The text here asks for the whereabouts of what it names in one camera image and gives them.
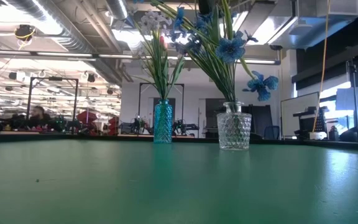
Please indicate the blue glass vase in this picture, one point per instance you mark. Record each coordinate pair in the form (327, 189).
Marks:
(163, 124)

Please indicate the deep pink artificial tulip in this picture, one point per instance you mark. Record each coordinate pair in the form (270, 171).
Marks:
(163, 42)

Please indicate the dense blue flower bunch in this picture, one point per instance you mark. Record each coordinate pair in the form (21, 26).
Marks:
(230, 49)

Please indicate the sparse blue flower sprig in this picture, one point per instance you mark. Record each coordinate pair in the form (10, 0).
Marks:
(261, 84)

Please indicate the white artificial flower bunch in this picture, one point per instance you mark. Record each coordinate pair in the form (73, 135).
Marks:
(149, 23)
(164, 19)

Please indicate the black artificial tulip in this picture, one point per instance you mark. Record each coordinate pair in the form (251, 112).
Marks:
(205, 6)

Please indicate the clear glass vase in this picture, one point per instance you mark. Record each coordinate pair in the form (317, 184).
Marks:
(234, 130)

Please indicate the background black robot rig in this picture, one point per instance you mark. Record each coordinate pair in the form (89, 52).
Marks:
(182, 127)

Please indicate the green table mat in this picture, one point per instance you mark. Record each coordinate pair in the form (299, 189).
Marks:
(179, 186)

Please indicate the black cabinet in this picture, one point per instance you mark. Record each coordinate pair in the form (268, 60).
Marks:
(259, 119)

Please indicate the blue chair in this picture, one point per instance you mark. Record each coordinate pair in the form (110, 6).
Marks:
(272, 132)

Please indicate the white board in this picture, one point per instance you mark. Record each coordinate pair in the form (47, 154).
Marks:
(297, 115)

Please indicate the white ceiling light strip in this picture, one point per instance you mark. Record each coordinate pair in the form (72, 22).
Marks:
(64, 54)

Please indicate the person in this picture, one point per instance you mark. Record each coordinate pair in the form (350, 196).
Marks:
(38, 116)

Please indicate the black tripod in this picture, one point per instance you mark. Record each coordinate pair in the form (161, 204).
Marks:
(355, 124)

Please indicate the silver ventilation duct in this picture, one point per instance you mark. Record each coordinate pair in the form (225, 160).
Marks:
(117, 9)
(64, 34)

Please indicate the silver air duct box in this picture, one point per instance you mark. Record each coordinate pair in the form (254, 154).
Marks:
(315, 28)

